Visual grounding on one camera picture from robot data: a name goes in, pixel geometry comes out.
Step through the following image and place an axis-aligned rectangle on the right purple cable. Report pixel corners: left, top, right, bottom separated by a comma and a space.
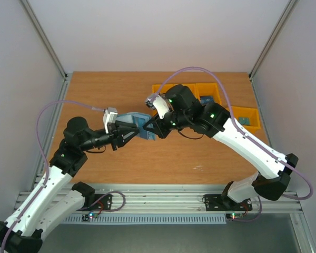
156, 67, 313, 200

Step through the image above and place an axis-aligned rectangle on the frame post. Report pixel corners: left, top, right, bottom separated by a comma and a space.
249, 0, 299, 82
20, 0, 68, 80

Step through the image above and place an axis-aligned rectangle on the right yellow bin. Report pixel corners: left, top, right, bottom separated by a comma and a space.
226, 106, 261, 133

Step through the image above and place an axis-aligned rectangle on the card in middle bin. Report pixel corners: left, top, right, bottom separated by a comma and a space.
200, 95, 215, 105

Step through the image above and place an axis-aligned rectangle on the grey slotted cable duct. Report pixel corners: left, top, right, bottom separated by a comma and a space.
62, 213, 226, 225

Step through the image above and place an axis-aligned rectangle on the right frame post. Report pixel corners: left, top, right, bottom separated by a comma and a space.
249, 0, 299, 82

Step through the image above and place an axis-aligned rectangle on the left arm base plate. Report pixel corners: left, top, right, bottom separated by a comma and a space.
79, 194, 113, 211

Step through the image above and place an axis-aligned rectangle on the card in bin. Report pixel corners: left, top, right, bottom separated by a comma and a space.
238, 117, 250, 126
200, 95, 215, 105

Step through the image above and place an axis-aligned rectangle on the small circuit board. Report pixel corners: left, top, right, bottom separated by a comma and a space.
82, 213, 98, 222
226, 212, 244, 220

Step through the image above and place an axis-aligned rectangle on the middle yellow bin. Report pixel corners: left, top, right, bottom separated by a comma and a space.
195, 83, 222, 105

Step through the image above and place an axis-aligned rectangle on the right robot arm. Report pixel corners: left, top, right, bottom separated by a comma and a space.
143, 84, 298, 210

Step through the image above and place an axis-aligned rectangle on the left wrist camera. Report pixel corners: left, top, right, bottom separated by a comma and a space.
103, 107, 118, 134

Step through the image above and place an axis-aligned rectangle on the teal card holder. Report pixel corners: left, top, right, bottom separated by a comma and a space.
116, 112, 155, 141

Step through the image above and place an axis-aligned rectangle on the right small circuit board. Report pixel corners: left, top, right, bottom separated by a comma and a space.
226, 212, 244, 220

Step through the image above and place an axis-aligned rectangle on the left small circuit board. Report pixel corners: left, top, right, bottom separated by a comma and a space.
82, 213, 98, 222

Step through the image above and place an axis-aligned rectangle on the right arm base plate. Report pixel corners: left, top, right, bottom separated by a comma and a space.
201, 194, 253, 211

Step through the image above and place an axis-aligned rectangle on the left frame post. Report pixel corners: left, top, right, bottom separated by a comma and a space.
20, 0, 68, 80

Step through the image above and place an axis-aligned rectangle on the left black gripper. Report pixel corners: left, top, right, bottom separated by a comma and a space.
81, 120, 140, 151

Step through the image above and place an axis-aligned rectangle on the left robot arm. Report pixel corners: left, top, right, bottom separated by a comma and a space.
0, 116, 140, 252

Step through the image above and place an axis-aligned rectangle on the card in right bin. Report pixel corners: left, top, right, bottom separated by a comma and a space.
238, 117, 250, 126

